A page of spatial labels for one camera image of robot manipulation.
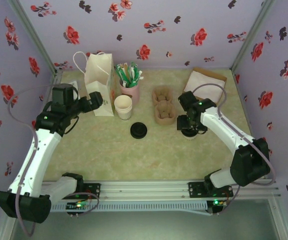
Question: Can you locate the white printed paper bag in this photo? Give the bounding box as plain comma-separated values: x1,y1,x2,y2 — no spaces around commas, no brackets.
73,51,119,117

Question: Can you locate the pink stick holder cup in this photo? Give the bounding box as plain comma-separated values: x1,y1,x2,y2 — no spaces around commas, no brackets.
119,80,141,104

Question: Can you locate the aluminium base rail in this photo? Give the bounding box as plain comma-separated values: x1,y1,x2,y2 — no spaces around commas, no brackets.
8,178,282,201

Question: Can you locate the left arm grey cable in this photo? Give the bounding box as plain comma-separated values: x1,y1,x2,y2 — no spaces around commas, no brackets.
7,83,100,238

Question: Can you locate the aluminium frame post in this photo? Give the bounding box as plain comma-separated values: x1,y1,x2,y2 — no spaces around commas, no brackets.
268,197,288,240
230,0,277,72
7,0,61,76
0,199,19,240

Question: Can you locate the white paper napkin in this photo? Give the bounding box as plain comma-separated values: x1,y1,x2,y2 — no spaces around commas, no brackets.
185,70,225,101

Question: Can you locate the aluminium side rail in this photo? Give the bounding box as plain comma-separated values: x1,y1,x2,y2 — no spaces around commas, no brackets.
21,69,64,182

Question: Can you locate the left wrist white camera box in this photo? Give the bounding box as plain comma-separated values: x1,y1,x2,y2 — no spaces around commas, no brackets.
67,79,81,91

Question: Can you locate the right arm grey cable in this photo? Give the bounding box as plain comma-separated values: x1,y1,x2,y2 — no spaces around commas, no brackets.
192,83,277,216

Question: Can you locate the brown cardboard napkin tray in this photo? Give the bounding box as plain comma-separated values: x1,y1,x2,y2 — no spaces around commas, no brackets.
183,66,228,105

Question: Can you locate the white slotted cable duct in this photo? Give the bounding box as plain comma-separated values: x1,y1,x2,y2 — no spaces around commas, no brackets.
17,201,209,213

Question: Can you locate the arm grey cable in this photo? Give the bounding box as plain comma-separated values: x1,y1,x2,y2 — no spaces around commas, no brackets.
192,83,277,216
7,83,100,238

